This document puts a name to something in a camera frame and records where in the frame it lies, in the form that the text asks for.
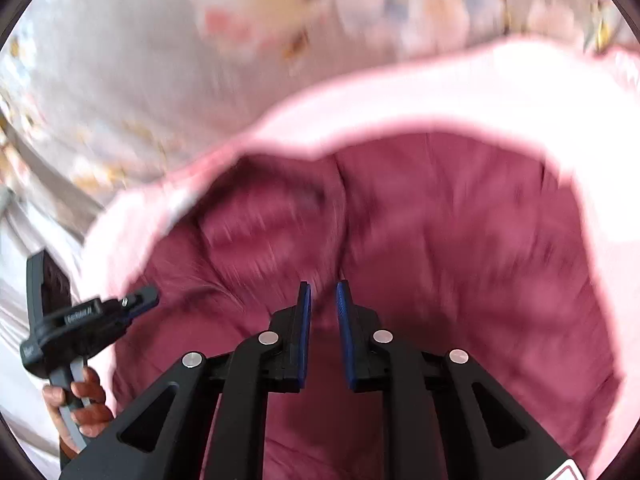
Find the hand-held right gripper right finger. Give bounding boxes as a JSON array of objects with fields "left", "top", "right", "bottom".
[{"left": 335, "top": 280, "right": 587, "bottom": 480}]

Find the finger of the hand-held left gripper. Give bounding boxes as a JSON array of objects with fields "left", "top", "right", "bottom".
[{"left": 102, "top": 285, "right": 161, "bottom": 322}]

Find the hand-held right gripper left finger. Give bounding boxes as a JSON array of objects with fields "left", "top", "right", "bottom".
[{"left": 59, "top": 281, "right": 313, "bottom": 480}]

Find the maroon quilted jacket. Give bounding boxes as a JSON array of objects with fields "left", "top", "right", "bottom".
[{"left": 112, "top": 132, "right": 627, "bottom": 480}]

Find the person's left hand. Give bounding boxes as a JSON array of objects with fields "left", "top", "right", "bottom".
[{"left": 42, "top": 367, "right": 114, "bottom": 461}]

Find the grey floral blanket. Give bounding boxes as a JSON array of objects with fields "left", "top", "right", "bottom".
[{"left": 0, "top": 0, "right": 632, "bottom": 201}]

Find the pink printed blanket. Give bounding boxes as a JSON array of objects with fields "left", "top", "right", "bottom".
[{"left": 82, "top": 40, "right": 640, "bottom": 480}]

